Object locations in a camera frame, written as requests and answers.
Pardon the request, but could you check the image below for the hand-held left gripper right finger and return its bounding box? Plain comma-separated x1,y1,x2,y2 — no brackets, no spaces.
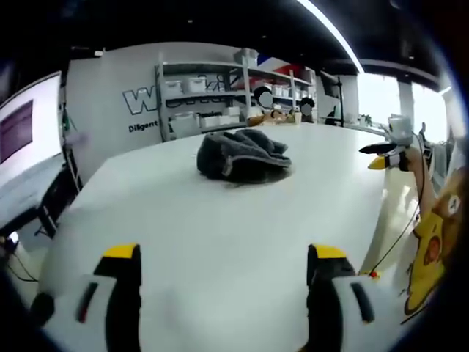
305,243,401,352

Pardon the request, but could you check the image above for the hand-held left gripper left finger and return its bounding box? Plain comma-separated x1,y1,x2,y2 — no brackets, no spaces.
39,242,142,352

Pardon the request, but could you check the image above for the dark grey towel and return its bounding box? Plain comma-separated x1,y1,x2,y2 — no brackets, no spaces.
196,128,293,182

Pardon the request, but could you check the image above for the black monitor on stand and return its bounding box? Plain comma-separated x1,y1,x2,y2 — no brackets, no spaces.
319,70,346,128

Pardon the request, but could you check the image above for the person's yellow printed shirt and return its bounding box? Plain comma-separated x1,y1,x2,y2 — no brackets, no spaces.
400,171,465,327

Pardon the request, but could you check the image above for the black screen stand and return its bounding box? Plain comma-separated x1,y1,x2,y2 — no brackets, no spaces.
34,161,84,240

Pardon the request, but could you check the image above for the ceiling light strip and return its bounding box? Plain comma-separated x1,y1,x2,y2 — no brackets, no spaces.
296,0,366,76

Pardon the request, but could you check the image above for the white table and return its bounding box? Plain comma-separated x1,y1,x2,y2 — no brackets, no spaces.
36,122,406,352

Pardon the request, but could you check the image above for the grey metal shelf rack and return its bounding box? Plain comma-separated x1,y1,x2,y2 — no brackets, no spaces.
155,50,317,143

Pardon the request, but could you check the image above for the large display screen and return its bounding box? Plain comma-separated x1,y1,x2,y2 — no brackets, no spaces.
0,70,64,229

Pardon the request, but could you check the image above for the white storage box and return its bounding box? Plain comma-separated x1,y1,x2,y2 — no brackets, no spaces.
171,112,201,139
182,76,207,93

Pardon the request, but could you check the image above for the black floor cable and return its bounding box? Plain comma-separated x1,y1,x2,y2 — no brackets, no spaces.
0,236,40,284

